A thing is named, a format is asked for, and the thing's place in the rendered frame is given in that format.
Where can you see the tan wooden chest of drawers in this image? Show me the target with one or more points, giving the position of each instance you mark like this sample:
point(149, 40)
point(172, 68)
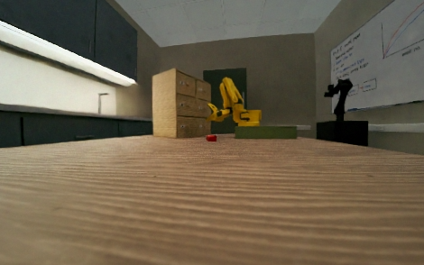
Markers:
point(164, 104)

